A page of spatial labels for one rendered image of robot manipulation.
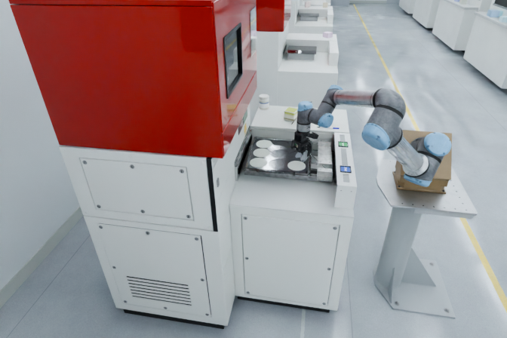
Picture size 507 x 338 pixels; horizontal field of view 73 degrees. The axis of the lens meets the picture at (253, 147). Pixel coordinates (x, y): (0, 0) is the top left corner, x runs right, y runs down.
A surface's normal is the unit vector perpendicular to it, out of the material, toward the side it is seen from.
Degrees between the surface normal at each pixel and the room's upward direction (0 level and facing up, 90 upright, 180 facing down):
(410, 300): 0
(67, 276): 0
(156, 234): 90
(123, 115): 90
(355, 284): 0
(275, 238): 90
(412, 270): 90
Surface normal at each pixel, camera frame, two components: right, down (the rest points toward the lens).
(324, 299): -0.18, 0.51
